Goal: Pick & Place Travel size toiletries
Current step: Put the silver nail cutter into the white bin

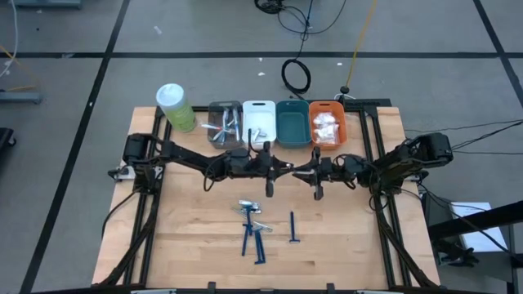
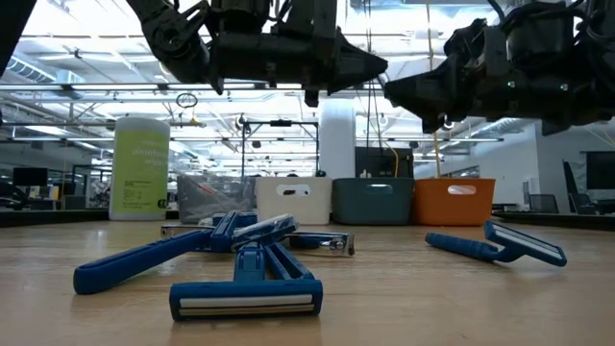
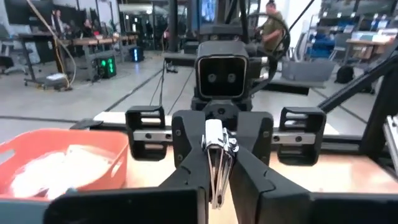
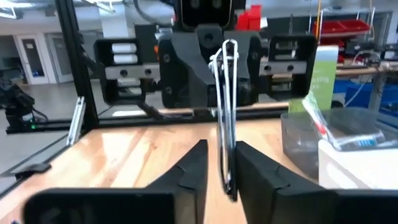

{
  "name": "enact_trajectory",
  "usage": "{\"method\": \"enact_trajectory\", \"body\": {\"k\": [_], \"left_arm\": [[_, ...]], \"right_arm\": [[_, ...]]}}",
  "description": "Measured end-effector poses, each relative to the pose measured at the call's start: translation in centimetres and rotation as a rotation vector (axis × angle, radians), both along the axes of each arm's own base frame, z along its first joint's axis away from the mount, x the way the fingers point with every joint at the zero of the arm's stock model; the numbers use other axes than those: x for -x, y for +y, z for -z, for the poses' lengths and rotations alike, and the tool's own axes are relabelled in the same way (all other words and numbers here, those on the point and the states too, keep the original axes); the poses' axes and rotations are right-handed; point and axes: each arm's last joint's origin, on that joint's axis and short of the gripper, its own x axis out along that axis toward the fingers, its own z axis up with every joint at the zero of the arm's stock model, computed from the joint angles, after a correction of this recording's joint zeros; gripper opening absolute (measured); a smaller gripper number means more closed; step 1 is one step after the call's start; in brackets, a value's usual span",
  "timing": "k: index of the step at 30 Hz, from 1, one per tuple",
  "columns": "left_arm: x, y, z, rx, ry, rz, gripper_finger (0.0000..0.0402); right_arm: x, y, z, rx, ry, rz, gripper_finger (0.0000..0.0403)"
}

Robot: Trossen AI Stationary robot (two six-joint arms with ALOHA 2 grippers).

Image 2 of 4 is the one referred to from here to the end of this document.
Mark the green disinfecting wipes canister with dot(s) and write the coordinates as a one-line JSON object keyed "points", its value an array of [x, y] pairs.
{"points": [[139, 168]]}

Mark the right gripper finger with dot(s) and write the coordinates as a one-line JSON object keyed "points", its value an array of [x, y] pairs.
{"points": [[427, 79], [432, 108]]}

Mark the orange plastic bin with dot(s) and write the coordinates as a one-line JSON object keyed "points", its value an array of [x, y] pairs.
{"points": [[454, 206]]}

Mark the red white toothbrush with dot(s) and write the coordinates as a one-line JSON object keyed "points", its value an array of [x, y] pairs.
{"points": [[207, 189]]}

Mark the black wall monitor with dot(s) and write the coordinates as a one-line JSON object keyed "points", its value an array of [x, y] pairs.
{"points": [[600, 170]]}

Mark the black desk monitor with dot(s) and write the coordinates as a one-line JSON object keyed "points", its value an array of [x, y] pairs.
{"points": [[30, 177]]}

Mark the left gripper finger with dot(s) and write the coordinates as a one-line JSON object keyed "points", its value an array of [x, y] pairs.
{"points": [[355, 79], [360, 60]]}

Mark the black aluminium table frame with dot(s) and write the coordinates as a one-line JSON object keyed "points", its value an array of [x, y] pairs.
{"points": [[48, 218]]}

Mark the white building column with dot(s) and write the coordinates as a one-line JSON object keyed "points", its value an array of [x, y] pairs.
{"points": [[336, 139]]}

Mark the teal plastic bin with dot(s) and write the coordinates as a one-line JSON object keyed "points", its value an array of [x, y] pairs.
{"points": [[372, 206]]}

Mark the black equipment box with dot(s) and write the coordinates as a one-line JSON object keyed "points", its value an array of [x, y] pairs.
{"points": [[379, 163]]}

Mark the metal nail clipper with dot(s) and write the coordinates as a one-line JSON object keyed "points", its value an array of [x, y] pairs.
{"points": [[331, 242]]}

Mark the white plastic bin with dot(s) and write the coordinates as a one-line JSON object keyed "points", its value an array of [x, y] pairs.
{"points": [[293, 206]]}

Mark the black metal frame stand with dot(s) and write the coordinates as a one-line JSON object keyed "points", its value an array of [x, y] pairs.
{"points": [[244, 149]]}

